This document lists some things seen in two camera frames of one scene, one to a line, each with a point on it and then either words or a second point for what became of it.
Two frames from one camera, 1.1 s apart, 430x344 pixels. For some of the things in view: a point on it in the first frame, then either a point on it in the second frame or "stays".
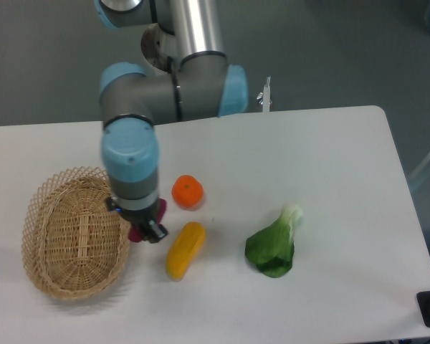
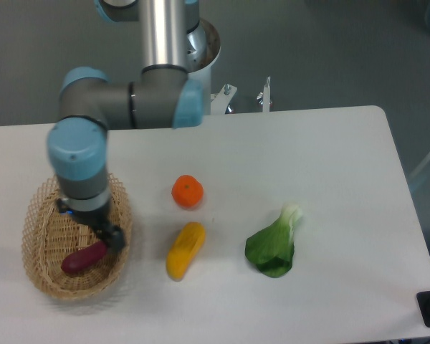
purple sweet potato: x=135 y=233 -> x=84 y=257
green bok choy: x=272 y=248 stays
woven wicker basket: x=74 y=246 stays
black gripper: x=153 y=231 -> x=99 y=224
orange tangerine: x=187 y=192 stays
